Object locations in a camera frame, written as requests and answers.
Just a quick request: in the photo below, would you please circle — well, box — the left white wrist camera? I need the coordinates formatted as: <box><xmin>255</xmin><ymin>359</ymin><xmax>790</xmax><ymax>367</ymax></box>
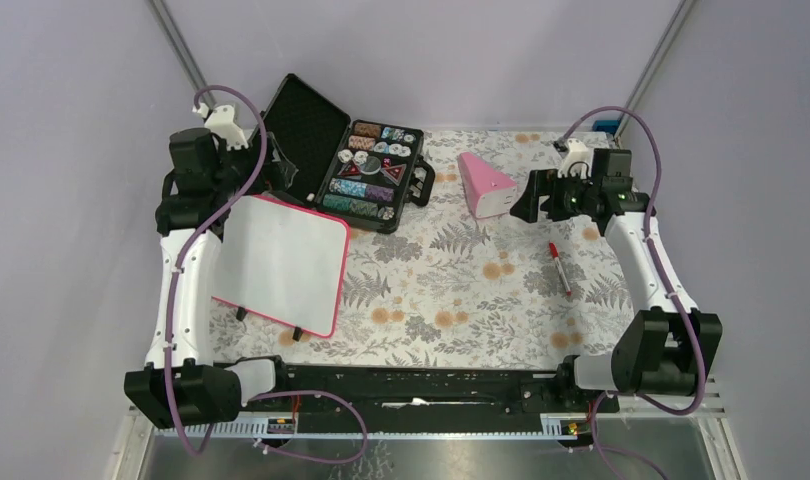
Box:
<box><xmin>192</xmin><ymin>103</ymin><xmax>250</xmax><ymax>150</ymax></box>

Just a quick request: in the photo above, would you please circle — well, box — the pink wedge box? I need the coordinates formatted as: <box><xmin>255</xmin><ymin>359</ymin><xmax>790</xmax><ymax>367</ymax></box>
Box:
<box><xmin>457</xmin><ymin>152</ymin><xmax>518</xmax><ymax>219</ymax></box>

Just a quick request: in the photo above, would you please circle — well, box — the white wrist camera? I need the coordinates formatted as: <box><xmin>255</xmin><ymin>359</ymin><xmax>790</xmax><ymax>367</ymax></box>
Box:
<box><xmin>192</xmin><ymin>103</ymin><xmax>250</xmax><ymax>150</ymax></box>
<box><xmin>553</xmin><ymin>138</ymin><xmax>593</xmax><ymax>179</ymax></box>

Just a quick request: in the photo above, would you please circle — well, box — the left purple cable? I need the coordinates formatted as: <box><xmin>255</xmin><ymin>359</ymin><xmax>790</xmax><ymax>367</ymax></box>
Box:
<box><xmin>164</xmin><ymin>84</ymin><xmax>369</xmax><ymax>466</ymax></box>

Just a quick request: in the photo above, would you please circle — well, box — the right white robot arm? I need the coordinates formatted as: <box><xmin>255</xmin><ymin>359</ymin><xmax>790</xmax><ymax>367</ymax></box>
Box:
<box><xmin>510</xmin><ymin>148</ymin><xmax>722</xmax><ymax>398</ymax></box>

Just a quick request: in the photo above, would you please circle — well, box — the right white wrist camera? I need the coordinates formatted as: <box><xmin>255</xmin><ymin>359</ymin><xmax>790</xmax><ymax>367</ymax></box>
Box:
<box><xmin>553</xmin><ymin>138</ymin><xmax>593</xmax><ymax>179</ymax></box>

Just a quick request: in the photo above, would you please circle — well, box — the floral table mat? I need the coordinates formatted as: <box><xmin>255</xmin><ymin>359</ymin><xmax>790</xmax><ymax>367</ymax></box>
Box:
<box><xmin>210</xmin><ymin>131</ymin><xmax>634</xmax><ymax>370</ymax></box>

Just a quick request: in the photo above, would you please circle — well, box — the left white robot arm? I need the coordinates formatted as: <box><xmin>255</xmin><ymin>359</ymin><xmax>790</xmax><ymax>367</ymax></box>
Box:
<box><xmin>123</xmin><ymin>127</ymin><xmax>285</xmax><ymax>429</ymax></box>

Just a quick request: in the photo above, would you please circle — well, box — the black poker chip case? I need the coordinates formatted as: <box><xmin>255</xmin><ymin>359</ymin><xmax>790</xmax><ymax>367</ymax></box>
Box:
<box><xmin>261</xmin><ymin>73</ymin><xmax>435</xmax><ymax>234</ymax></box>

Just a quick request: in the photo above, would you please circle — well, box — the red whiteboard marker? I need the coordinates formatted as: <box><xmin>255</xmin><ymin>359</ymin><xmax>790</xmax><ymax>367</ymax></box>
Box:
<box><xmin>548</xmin><ymin>242</ymin><xmax>572</xmax><ymax>297</ymax></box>

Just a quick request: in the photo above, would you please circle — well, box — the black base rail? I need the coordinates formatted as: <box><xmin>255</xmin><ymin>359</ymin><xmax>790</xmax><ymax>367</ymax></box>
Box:
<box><xmin>245</xmin><ymin>364</ymin><xmax>598</xmax><ymax>434</ymax></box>

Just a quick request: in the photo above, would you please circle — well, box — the pink framed whiteboard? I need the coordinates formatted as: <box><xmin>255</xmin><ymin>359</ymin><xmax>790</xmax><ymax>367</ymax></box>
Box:
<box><xmin>212</xmin><ymin>196</ymin><xmax>350</xmax><ymax>338</ymax></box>

